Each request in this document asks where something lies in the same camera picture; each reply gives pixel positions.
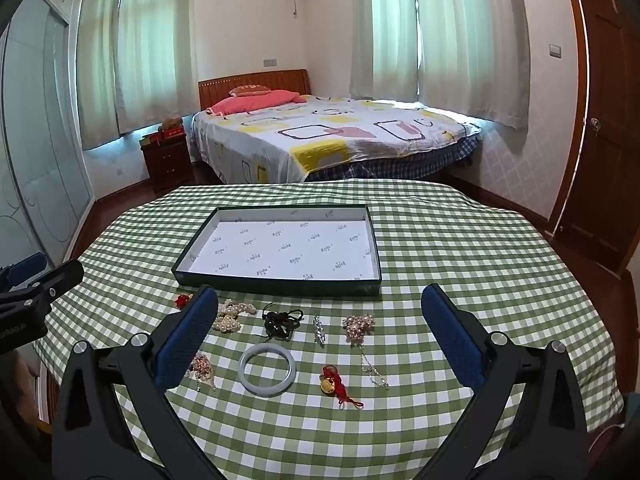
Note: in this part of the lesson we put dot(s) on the red gift box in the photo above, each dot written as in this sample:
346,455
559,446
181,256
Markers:
169,134

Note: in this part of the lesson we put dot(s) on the frosted glass wardrobe door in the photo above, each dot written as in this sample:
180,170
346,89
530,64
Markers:
35,160

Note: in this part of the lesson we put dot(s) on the brown wooden door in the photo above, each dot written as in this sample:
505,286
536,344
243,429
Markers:
600,135

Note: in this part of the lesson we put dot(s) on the dark wooden nightstand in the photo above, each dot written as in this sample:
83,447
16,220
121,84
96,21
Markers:
167,162

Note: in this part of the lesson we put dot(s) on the pearl gold brooch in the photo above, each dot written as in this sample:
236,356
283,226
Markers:
357,326

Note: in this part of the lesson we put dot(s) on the silver rhinestone brooch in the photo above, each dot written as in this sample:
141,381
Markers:
319,331

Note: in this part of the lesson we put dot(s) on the green shallow box tray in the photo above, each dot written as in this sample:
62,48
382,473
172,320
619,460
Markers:
280,245

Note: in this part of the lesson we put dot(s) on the green checked tablecloth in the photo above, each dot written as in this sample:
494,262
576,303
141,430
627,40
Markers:
450,240

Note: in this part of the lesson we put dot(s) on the pink pillow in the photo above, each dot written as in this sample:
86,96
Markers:
255,101

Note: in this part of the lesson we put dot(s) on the white jade bangle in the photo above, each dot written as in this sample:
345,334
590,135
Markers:
267,391

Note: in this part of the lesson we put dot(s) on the white sheer curtain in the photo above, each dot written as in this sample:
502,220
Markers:
470,40
155,45
97,60
382,30

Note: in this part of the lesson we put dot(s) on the wall light switch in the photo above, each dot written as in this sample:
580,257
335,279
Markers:
555,50

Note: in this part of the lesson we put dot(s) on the brown plush toy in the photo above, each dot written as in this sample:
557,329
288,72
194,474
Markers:
171,123

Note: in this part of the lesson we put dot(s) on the patterned white bedspread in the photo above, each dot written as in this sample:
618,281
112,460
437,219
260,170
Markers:
320,135

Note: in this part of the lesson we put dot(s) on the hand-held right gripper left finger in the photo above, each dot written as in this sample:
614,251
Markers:
185,340

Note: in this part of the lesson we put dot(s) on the red embroidered cushion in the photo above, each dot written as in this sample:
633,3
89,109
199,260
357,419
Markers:
248,90

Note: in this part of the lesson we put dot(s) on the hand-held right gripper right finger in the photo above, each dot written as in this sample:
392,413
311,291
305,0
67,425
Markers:
452,340

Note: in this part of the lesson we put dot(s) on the blue plaid bed sheet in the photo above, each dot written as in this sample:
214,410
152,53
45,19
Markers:
400,165

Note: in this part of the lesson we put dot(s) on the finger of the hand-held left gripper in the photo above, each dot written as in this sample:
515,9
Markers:
25,267
55,285

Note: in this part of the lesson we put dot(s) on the red knot gold charm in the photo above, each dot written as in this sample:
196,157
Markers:
181,301

